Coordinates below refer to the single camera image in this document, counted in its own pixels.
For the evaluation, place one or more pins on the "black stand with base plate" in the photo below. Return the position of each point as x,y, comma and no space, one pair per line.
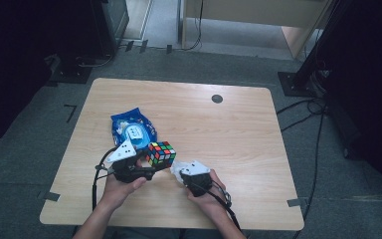
300,83

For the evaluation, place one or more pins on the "dark glass-front cabinet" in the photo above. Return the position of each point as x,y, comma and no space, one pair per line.
114,23

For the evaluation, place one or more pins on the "person's dark trousers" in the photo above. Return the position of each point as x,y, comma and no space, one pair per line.
155,234

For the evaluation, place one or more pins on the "person's right hand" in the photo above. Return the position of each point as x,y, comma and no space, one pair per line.
209,199

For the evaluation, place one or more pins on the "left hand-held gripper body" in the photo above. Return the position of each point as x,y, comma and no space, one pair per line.
126,169

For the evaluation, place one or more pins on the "black angled floor tape mark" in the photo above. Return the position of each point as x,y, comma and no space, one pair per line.
70,111

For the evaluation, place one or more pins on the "black flat stand base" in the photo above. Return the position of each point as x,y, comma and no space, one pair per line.
69,74

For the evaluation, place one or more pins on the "grey tape piece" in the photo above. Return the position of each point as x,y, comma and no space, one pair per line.
51,196
294,202

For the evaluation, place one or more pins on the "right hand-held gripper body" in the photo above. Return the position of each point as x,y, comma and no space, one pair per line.
197,181

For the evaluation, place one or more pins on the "multicoloured puzzle cube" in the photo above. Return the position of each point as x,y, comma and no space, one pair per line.
160,154

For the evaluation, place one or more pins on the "person's left hand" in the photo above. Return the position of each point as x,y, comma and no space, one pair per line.
119,192

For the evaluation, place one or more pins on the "light wooden cabinet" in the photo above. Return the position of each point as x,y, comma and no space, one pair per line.
255,11

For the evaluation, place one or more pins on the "black floor tape strip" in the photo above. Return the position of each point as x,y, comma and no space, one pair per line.
143,46
129,46
169,49

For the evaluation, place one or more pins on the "round dark table grommet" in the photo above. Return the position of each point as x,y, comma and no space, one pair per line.
217,99

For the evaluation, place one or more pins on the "black curtain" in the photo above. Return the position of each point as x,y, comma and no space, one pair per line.
371,83
20,49

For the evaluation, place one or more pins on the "blue wet wipes pack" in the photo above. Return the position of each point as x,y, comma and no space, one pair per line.
132,127

